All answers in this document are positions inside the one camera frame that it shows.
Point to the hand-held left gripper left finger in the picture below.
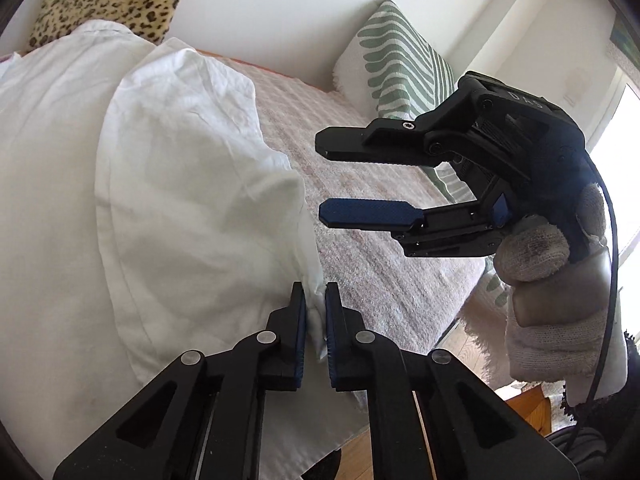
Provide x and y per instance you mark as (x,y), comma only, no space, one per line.
(299,330)

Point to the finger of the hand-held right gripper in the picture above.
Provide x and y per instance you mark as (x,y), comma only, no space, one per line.
(365,212)
(350,142)

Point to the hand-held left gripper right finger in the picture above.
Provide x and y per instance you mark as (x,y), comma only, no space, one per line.
(332,340)

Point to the white long-sleeved shirt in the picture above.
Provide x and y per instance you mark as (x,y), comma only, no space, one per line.
(175,160)

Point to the person's right hand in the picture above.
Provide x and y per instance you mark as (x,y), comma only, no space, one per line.
(540,250)

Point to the pink plaid bed cover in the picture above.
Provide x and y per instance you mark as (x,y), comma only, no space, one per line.
(380,290)

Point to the orange bed sheet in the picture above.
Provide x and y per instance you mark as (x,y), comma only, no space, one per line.
(300,81)

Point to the window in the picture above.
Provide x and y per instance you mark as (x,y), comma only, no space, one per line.
(625,170)

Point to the green striped white pillow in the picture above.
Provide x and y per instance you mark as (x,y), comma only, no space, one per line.
(395,50)

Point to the dark textured cloth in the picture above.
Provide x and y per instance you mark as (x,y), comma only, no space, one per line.
(575,455)

